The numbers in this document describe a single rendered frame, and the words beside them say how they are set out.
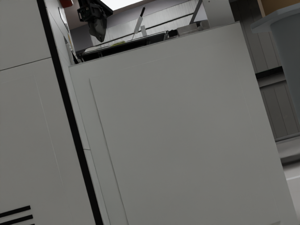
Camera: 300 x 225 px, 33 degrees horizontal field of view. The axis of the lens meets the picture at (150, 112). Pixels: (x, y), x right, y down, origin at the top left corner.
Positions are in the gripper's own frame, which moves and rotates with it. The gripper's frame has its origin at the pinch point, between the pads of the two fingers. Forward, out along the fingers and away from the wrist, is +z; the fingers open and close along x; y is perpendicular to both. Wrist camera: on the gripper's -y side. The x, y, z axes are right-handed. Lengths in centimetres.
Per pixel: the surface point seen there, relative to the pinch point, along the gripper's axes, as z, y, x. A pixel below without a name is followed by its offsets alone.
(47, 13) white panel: 1, 52, 20
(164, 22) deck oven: -107, -412, -187
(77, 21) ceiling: -206, -529, -419
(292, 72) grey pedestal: 36, -16, 68
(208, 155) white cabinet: 57, 14, 40
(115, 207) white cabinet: 66, 34, 11
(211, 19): 10, 0, 49
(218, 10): 7, -2, 52
